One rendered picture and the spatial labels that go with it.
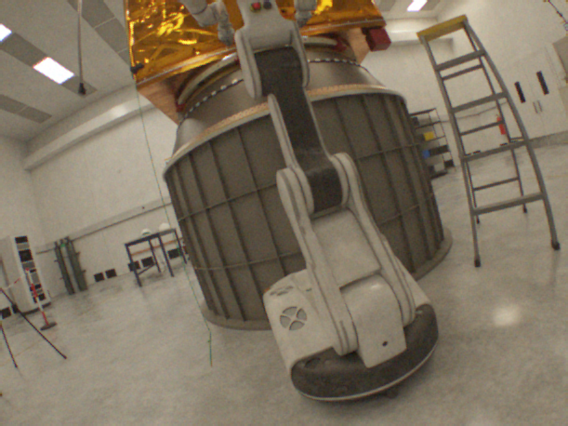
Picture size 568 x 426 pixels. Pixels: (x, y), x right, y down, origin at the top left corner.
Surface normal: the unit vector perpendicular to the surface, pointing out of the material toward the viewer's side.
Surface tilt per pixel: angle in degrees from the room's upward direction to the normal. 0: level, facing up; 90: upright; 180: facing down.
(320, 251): 63
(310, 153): 72
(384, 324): 90
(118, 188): 90
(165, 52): 93
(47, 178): 90
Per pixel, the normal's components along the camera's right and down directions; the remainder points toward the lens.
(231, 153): -0.32, 0.14
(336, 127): 0.21, -0.02
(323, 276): 0.00, -0.43
